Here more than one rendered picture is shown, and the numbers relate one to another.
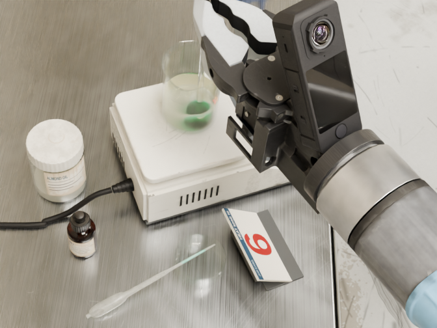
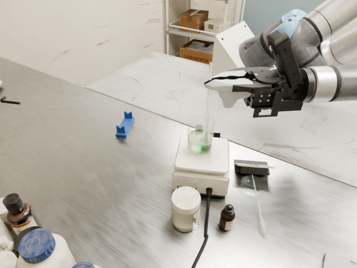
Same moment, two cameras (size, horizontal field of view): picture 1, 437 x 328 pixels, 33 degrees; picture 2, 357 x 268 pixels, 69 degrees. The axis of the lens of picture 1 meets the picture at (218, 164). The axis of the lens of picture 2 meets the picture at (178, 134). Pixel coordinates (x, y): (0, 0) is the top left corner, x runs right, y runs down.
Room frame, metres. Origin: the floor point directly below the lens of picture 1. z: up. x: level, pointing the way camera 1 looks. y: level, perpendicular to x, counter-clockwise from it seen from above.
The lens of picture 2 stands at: (0.26, 0.45, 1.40)
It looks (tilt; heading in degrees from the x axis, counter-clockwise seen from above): 38 degrees down; 306
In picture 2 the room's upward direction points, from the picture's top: 1 degrees clockwise
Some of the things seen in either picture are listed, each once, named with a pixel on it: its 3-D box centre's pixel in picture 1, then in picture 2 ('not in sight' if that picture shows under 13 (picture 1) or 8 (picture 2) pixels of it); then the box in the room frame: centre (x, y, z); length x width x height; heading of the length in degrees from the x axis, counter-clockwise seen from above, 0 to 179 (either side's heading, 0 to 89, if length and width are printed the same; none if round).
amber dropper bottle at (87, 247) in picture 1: (81, 230); (227, 215); (0.36, 0.13, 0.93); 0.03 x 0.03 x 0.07
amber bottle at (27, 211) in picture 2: not in sight; (21, 216); (0.68, 0.39, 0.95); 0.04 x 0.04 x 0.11
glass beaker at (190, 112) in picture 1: (190, 92); (201, 135); (0.49, 0.04, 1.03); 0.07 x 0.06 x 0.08; 170
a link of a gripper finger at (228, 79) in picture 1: (240, 69); (253, 85); (0.41, -0.01, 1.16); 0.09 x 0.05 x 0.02; 43
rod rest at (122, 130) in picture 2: not in sight; (125, 123); (0.79, 0.01, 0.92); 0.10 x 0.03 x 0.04; 119
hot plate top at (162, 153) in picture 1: (181, 125); (203, 152); (0.48, 0.05, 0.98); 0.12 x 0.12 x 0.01; 28
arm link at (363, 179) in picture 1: (369, 190); (313, 84); (0.32, -0.12, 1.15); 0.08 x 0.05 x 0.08; 131
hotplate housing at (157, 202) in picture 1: (201, 142); (202, 158); (0.50, 0.02, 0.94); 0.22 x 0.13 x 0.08; 118
